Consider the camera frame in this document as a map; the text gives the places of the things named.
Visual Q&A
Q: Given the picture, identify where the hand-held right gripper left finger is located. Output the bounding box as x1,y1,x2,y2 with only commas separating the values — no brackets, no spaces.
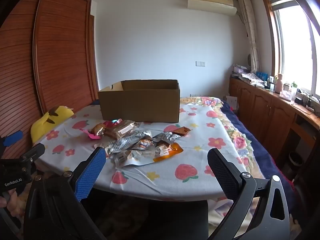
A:
24,146,108,240

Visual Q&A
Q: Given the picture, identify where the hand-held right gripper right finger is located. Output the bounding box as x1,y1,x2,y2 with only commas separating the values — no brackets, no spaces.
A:
207,148,290,240

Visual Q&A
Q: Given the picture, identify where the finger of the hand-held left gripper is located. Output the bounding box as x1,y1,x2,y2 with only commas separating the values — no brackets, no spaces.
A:
18,143,46,167
0,130,24,147

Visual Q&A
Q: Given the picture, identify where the pink bread packet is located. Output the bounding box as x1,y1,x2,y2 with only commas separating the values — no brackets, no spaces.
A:
84,120,123,140

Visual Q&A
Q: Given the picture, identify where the small orange snack packet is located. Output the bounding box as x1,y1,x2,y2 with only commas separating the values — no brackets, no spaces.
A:
155,143,173,156
135,140,155,151

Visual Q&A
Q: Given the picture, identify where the brown cardboard box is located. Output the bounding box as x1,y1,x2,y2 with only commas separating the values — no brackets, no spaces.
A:
98,79,180,123

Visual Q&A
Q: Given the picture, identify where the person's left hand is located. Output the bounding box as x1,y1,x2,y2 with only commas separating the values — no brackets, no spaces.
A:
0,189,19,213

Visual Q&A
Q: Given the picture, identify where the yellow plush toy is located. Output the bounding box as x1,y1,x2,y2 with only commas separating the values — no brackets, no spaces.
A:
30,106,75,144

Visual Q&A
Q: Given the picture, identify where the floral bed blanket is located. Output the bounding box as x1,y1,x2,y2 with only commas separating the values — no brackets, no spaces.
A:
180,96,266,240

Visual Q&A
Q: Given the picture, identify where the dark blue blanket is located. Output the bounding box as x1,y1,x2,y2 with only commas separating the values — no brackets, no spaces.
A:
220,100,302,195

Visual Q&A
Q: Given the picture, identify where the long silver snack packet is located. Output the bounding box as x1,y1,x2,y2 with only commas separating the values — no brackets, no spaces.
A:
106,130,153,157

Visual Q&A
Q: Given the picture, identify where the orange translucent snack packet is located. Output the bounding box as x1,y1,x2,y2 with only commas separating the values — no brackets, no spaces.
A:
153,142,183,162

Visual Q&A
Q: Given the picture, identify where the clear bread packet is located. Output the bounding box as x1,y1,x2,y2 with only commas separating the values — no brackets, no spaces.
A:
105,120,139,139

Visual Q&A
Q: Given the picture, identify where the small brown snack packet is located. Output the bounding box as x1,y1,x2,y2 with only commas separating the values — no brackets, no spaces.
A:
172,126,191,137

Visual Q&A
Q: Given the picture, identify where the crumpled silver snack packet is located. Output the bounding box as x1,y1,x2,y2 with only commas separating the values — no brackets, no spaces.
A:
152,131,181,146

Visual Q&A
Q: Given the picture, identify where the white paper carton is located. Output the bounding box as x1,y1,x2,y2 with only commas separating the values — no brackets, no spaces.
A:
225,95,238,110

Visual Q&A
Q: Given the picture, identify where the low wooden cabinet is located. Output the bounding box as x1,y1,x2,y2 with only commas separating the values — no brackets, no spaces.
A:
229,76,320,166

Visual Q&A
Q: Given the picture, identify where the dark trash bin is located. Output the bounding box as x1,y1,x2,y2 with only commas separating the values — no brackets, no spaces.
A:
289,152,304,173

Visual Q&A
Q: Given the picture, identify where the wooden slatted wardrobe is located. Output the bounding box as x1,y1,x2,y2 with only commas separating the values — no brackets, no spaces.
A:
0,0,101,160

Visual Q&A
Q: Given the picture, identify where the pile of papers and books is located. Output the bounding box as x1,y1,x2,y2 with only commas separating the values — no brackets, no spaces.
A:
231,64,266,86

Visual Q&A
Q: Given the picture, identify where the pink bottle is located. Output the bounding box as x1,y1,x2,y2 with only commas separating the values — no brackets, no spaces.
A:
274,73,284,93

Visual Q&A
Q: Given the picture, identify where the patterned beige curtain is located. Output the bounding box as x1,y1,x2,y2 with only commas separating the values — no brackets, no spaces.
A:
237,0,261,73

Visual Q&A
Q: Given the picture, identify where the wood-framed window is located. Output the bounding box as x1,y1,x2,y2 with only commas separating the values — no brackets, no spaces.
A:
260,0,320,98

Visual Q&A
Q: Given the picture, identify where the white wall air conditioner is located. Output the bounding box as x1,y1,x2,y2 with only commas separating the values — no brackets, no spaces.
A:
187,0,237,15

